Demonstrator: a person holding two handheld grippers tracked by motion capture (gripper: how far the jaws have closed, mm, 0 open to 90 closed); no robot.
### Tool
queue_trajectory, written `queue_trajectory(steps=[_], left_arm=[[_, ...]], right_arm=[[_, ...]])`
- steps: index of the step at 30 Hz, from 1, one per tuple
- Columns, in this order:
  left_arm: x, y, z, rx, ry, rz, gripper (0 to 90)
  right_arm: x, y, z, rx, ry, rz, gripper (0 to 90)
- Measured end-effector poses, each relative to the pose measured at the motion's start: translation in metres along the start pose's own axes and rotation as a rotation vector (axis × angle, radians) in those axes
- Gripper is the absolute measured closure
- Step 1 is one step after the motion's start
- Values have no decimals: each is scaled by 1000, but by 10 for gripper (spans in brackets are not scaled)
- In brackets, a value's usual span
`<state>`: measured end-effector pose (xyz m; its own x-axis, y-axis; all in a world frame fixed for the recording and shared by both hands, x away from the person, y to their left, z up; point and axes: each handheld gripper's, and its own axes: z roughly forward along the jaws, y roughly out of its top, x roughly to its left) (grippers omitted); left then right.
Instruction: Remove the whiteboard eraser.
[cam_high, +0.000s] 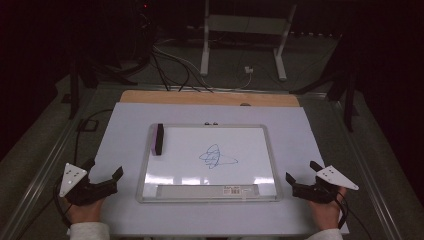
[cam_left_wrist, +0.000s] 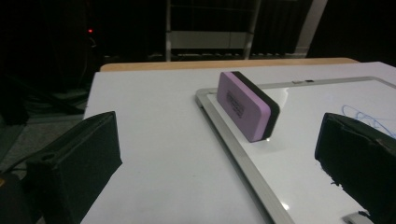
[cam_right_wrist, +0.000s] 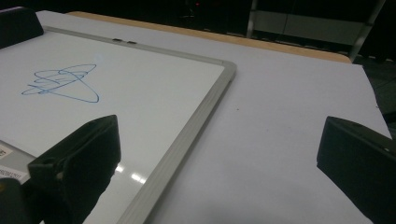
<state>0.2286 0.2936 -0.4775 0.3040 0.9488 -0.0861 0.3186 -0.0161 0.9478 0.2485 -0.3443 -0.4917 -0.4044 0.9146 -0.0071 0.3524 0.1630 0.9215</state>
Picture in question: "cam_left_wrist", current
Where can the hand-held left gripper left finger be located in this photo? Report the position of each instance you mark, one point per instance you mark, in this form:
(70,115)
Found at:
(74,168)

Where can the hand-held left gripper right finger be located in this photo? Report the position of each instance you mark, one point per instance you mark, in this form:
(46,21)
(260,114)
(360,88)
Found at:
(358,161)

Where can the silver framed whiteboard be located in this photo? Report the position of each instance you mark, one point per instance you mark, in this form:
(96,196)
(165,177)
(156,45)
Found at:
(311,174)

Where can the purple whiteboard eraser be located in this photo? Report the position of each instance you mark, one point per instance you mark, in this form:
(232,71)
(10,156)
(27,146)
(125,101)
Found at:
(239,105)

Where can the black tripod stand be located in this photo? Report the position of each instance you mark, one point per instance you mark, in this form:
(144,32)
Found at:
(46,99)

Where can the dark device with red light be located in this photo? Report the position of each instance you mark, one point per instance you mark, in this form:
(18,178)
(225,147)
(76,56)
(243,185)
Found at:
(90,30)

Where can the grey metal stand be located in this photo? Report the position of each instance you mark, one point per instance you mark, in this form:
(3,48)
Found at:
(205,39)

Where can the pale upright post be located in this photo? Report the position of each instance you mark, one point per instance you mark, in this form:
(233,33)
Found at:
(311,25)

